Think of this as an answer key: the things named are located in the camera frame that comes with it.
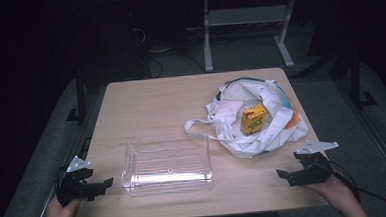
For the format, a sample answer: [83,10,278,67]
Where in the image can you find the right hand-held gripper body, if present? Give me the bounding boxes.
[292,138,342,187]

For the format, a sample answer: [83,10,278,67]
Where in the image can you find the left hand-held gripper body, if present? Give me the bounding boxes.
[53,154,98,209]

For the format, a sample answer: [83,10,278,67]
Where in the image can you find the yellow juice carton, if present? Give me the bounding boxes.
[239,104,269,137]

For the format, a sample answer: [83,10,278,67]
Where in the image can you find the clear plastic container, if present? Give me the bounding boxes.
[118,133,215,197]

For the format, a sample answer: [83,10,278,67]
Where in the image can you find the white cloth tote bag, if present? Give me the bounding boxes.
[181,73,312,162]

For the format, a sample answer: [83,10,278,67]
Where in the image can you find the person's right hand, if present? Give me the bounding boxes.
[303,170,359,214]

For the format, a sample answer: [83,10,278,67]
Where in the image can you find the black metal stand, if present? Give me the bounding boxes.
[342,47,379,110]
[63,65,90,127]

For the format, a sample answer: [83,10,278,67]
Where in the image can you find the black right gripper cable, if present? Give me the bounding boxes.
[328,157,386,217]

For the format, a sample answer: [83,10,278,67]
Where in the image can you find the black floor cables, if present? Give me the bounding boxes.
[131,22,208,80]

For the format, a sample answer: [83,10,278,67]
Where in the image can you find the white metal table frame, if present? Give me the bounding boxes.
[200,0,302,74]

